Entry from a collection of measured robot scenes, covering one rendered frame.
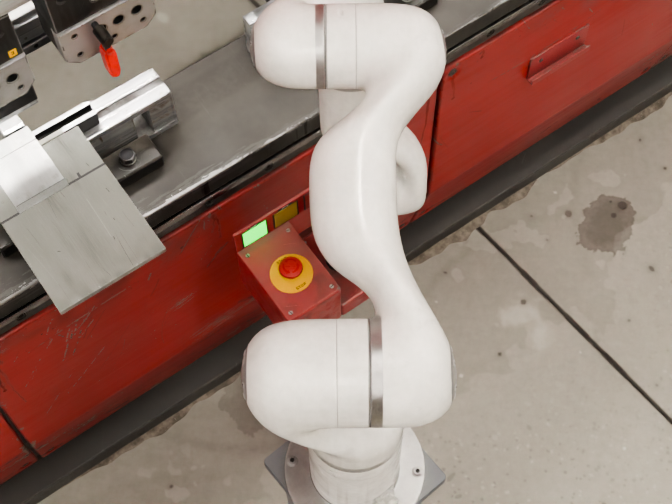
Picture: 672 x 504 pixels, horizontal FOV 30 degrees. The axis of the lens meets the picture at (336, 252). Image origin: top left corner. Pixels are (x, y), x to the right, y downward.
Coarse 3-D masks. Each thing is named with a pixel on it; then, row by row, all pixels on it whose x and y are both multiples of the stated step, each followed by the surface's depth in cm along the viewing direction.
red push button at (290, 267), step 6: (288, 258) 206; (294, 258) 206; (282, 264) 206; (288, 264) 206; (294, 264) 206; (300, 264) 206; (282, 270) 205; (288, 270) 205; (294, 270) 205; (300, 270) 206; (288, 276) 205; (294, 276) 205
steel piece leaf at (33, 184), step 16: (32, 144) 194; (0, 160) 193; (16, 160) 193; (32, 160) 193; (48, 160) 193; (0, 176) 192; (16, 176) 192; (32, 176) 192; (48, 176) 192; (16, 192) 190; (32, 192) 190; (48, 192) 189; (16, 208) 189
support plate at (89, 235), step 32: (64, 160) 193; (96, 160) 193; (0, 192) 191; (64, 192) 190; (96, 192) 190; (32, 224) 188; (64, 224) 188; (96, 224) 188; (128, 224) 188; (32, 256) 186; (64, 256) 186; (96, 256) 186; (128, 256) 186; (64, 288) 183; (96, 288) 183
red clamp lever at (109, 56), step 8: (96, 24) 174; (96, 32) 173; (104, 32) 173; (104, 40) 173; (112, 40) 173; (104, 48) 176; (112, 48) 176; (104, 56) 177; (112, 56) 177; (104, 64) 180; (112, 64) 178; (112, 72) 180
